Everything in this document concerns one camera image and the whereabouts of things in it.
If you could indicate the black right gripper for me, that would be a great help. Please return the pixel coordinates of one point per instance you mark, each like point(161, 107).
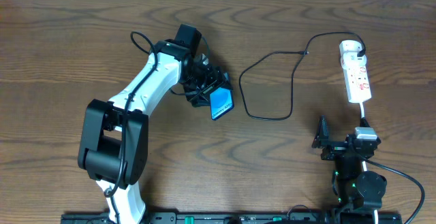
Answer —
point(339, 148)

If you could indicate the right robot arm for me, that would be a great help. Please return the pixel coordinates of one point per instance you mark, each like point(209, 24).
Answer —
point(359, 190)

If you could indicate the white charger adapter plug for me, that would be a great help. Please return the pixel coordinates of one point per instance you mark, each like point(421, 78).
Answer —
point(349, 46)

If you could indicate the white power strip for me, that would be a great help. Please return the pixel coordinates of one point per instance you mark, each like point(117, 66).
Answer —
point(356, 77)

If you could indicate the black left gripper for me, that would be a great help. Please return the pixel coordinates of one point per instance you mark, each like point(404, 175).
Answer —
point(207, 90)

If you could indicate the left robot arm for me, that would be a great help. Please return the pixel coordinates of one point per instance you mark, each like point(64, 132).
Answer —
point(115, 133)

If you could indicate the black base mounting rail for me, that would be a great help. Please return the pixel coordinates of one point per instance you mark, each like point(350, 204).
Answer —
point(299, 216)

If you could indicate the blue Samsung Galaxy smartphone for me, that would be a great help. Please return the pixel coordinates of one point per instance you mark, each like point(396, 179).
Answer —
point(221, 102)

